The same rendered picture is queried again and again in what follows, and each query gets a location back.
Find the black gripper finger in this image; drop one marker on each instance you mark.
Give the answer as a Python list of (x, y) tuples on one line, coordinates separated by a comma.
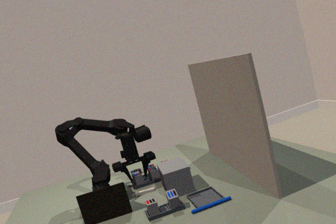
[(145, 166), (127, 173)]

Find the brown flat panel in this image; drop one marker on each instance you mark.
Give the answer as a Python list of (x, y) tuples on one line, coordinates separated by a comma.
[(234, 119)]

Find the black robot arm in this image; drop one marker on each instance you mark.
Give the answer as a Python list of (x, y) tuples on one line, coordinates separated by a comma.
[(100, 169)]

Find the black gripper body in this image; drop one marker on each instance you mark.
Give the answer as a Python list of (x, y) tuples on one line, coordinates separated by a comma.
[(132, 157)]

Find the blue rod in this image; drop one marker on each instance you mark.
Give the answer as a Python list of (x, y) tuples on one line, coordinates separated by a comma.
[(210, 205)]

